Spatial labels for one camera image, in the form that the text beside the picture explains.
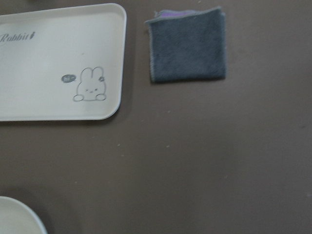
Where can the grey folded cloth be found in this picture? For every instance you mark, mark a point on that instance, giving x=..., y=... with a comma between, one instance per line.
x=187, y=45

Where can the cream round plate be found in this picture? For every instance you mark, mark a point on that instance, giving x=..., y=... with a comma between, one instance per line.
x=18, y=218

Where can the cream rabbit tray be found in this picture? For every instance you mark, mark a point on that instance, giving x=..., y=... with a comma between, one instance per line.
x=62, y=64

